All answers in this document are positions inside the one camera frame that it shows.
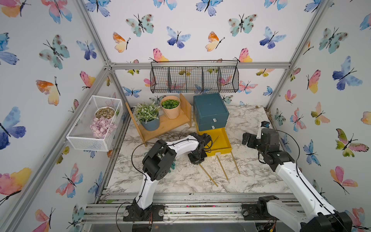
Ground yellow bottom drawer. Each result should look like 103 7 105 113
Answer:
197 128 232 157

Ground teal top drawer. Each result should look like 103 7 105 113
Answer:
199 114 229 125

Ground teal drawer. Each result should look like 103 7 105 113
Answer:
199 114 229 125
198 121 227 131

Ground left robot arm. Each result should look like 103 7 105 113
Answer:
133 132 212 210

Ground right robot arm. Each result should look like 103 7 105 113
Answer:
242 126 353 232

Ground teal drawer cabinet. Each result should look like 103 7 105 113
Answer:
193 93 229 125

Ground wooden shelf stand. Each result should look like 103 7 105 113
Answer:
125 93 192 144

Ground peach pot green plant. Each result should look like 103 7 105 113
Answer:
160 96 180 119

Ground blue pot white-flowered plant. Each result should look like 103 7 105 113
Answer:
135 103 160 131

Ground pink artificial flowers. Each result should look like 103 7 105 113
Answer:
90 118 117 139

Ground bowl of pebbles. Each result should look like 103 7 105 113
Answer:
94 106 116 119

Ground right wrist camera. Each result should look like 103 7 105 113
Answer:
260 121 270 129

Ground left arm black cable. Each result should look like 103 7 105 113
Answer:
115 136 214 230

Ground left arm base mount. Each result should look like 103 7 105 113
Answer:
123 204 165 222

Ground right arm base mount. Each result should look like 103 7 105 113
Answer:
241 195 279 221

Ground black wire wall basket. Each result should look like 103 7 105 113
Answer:
150 61 240 94

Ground white mesh wall basket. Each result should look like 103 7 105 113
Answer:
66 95 123 151

